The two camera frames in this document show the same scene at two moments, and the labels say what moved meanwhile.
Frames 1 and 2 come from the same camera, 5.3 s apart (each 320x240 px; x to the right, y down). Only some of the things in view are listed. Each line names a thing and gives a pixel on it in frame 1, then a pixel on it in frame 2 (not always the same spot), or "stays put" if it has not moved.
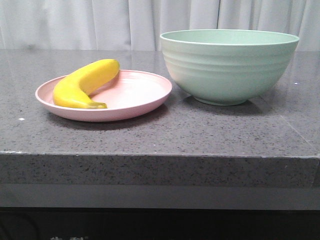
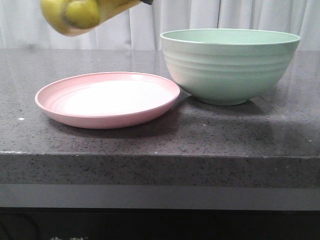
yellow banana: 74,90 → 72,17
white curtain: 138,25 stays put
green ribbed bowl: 228,67 stays put
